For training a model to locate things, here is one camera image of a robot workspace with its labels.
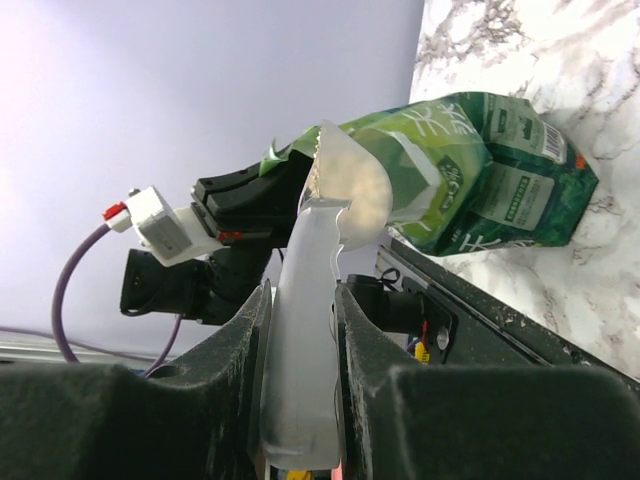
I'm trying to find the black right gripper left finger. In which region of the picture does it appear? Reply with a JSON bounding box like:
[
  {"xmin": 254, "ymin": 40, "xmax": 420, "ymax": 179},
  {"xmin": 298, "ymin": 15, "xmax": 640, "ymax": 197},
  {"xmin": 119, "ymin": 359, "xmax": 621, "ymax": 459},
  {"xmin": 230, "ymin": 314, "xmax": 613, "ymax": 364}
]
[{"xmin": 1, "ymin": 284, "xmax": 272, "ymax": 479}]

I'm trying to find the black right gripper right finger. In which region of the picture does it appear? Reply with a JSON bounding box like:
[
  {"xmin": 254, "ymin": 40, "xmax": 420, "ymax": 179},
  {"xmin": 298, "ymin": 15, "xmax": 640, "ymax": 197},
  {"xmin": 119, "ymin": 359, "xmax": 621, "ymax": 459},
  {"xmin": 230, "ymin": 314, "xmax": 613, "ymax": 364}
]
[{"xmin": 334, "ymin": 286, "xmax": 639, "ymax": 479}]

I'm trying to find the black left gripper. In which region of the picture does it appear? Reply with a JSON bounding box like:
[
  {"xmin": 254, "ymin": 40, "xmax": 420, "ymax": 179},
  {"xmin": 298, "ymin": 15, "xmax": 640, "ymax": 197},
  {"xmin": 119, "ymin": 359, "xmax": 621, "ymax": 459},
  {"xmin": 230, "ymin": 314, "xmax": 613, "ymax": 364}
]
[{"xmin": 192, "ymin": 151, "xmax": 312, "ymax": 300}]

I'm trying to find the clear plastic litter scoop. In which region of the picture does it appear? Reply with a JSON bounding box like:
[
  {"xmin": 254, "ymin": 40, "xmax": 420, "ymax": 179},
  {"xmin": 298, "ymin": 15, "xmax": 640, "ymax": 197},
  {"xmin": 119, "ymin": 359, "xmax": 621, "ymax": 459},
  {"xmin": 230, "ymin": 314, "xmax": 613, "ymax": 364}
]
[{"xmin": 259, "ymin": 121, "xmax": 383, "ymax": 470}]

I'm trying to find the green cat litter bag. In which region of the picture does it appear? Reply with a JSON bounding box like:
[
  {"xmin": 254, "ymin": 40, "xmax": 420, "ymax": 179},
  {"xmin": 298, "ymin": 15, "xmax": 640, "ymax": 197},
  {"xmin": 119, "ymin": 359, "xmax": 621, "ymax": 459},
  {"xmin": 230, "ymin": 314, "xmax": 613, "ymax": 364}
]
[{"xmin": 260, "ymin": 92, "xmax": 599, "ymax": 256}]

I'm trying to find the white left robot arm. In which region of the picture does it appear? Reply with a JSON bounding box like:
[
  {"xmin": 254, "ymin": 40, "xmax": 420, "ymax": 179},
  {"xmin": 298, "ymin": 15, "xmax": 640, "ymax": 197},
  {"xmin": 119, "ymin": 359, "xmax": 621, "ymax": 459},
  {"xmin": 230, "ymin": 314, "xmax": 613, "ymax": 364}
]
[{"xmin": 120, "ymin": 151, "xmax": 312, "ymax": 326}]

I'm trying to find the beige cat litter pile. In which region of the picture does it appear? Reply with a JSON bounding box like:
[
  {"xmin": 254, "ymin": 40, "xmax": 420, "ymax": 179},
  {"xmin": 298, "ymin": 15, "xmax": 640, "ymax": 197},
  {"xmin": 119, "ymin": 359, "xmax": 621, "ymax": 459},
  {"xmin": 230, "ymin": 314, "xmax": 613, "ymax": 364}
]
[{"xmin": 299, "ymin": 145, "xmax": 392, "ymax": 249}]

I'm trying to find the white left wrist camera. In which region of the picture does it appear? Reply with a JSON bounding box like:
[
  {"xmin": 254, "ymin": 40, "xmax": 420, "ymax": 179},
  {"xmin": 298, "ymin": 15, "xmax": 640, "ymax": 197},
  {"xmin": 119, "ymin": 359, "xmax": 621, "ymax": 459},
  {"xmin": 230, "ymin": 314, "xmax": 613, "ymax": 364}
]
[{"xmin": 102, "ymin": 186, "xmax": 223, "ymax": 267}]

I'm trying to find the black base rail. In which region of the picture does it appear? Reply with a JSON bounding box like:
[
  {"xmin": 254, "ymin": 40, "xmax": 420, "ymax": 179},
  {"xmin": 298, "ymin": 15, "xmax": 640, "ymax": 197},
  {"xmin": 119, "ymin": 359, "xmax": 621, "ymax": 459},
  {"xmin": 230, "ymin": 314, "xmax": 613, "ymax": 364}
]
[{"xmin": 343, "ymin": 240, "xmax": 639, "ymax": 393}]

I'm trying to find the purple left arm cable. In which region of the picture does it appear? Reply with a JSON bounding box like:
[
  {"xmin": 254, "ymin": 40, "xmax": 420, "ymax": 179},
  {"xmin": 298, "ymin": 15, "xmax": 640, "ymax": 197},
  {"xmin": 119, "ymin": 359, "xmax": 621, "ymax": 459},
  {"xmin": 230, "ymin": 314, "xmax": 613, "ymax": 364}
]
[{"xmin": 0, "ymin": 222, "xmax": 184, "ymax": 376}]

